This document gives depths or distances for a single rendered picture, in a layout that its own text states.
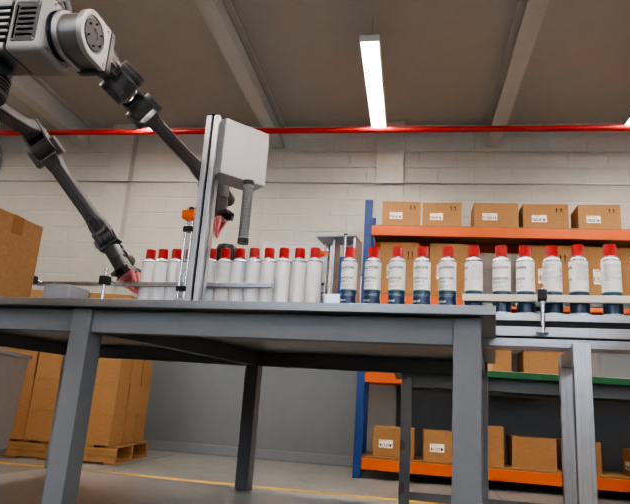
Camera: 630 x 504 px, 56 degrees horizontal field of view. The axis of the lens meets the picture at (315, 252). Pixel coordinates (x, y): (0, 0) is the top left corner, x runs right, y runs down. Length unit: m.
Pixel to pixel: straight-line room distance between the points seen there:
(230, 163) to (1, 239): 0.74
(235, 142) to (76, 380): 0.86
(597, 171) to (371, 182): 2.37
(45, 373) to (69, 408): 3.89
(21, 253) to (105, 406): 3.33
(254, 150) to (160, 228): 5.13
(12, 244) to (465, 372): 1.44
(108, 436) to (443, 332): 4.24
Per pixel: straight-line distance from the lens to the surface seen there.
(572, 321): 1.73
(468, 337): 1.33
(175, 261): 2.06
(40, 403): 5.57
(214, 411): 6.50
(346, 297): 1.81
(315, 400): 6.25
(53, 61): 1.66
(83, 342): 1.67
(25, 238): 2.14
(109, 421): 5.31
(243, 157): 1.96
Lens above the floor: 0.61
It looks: 14 degrees up
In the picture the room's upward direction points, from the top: 4 degrees clockwise
